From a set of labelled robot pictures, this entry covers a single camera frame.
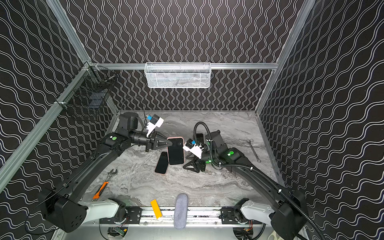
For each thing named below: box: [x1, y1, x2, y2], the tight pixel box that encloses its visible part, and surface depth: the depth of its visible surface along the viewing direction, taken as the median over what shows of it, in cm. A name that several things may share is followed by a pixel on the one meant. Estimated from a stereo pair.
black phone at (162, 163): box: [154, 151, 169, 174], surface depth 94 cm
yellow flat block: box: [150, 199, 163, 219], surface depth 78 cm
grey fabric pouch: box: [173, 193, 188, 229], surface depth 76 cm
